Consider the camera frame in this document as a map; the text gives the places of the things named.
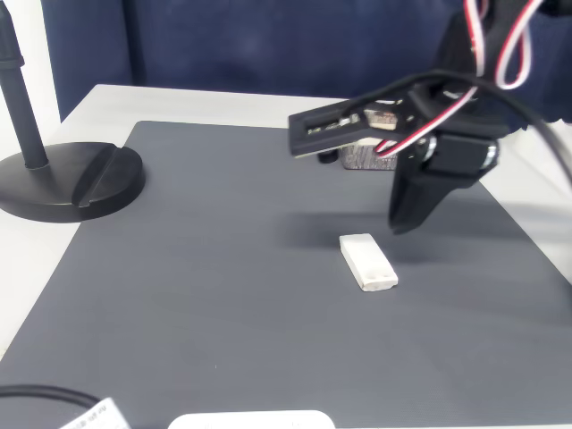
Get white rounded device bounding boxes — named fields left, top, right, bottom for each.
left=167, top=409, right=336, bottom=429

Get patterned cardboard box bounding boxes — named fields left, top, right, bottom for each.
left=339, top=138, right=400, bottom=172

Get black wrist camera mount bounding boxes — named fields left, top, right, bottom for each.
left=288, top=84, right=424, bottom=163

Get small white block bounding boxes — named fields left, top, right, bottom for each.
left=338, top=231, right=400, bottom=294

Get dark blue curtain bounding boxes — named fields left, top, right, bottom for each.
left=40, top=0, right=572, bottom=135

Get thick black camera cable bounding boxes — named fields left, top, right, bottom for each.
left=348, top=71, right=572, bottom=187

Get thin black cable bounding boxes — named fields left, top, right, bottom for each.
left=0, top=384, right=102, bottom=410

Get white printed label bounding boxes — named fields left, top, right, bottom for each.
left=60, top=397, right=133, bottom=429

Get grey rubber mat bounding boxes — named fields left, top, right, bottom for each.
left=0, top=120, right=572, bottom=429

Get black round-base camera stand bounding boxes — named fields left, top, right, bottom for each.
left=0, top=0, right=147, bottom=223

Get red white servo wires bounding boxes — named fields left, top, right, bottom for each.
left=374, top=0, right=544, bottom=160

